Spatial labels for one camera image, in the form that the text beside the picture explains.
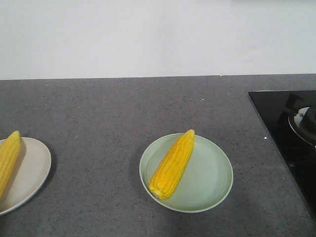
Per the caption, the corn cob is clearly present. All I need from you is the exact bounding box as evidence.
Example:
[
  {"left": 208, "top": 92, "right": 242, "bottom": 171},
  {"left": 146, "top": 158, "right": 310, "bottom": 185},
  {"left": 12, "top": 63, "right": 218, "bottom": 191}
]
[
  {"left": 149, "top": 129, "right": 195, "bottom": 199},
  {"left": 0, "top": 131, "right": 21, "bottom": 197}
]

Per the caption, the black gas stove top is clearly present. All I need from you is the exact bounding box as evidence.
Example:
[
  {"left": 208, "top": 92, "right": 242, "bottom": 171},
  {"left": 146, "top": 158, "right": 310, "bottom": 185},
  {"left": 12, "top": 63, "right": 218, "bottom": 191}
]
[{"left": 248, "top": 90, "right": 316, "bottom": 217}]

